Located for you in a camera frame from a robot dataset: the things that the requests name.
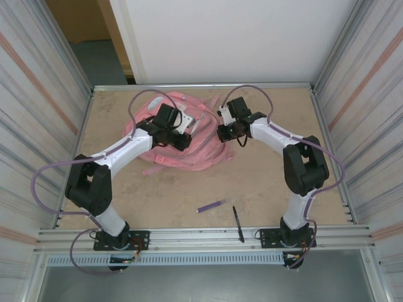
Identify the brown wooden door frame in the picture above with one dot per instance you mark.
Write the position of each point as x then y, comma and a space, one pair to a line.
120, 47

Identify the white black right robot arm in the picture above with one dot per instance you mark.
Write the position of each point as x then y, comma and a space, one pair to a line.
274, 135

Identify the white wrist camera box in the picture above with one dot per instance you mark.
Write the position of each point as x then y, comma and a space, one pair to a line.
185, 122
225, 114

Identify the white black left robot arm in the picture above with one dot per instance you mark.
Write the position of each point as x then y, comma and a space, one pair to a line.
126, 154

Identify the aluminium table frame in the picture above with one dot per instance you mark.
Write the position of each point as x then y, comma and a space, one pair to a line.
201, 85

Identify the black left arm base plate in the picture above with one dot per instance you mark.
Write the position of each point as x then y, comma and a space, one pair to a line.
141, 237

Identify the purple pen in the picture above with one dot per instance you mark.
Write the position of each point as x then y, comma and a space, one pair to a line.
211, 206

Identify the black pen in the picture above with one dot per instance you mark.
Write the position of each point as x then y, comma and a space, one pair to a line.
237, 221

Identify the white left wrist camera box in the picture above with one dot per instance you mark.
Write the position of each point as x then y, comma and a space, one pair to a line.
185, 122

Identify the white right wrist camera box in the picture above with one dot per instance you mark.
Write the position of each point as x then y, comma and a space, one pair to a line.
225, 114

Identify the pink student backpack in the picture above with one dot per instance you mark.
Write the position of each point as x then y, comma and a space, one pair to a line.
201, 157

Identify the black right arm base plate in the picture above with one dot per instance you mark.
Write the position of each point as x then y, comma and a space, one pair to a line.
267, 237

